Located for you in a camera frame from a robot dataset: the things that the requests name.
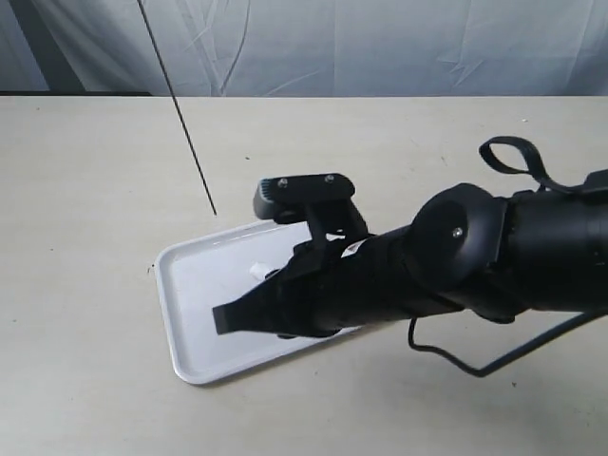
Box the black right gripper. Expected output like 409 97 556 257
212 235 418 338

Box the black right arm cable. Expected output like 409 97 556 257
406 136 608 379

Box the thin metal skewer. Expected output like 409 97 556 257
136 0 218 217

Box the white plastic tray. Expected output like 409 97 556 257
155 221 359 386

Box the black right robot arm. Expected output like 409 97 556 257
213 171 607 338

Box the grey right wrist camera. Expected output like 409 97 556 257
253 173 370 252

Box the white backdrop curtain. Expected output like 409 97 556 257
1 1 607 97

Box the white marshmallow top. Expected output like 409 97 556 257
249 262 276 281

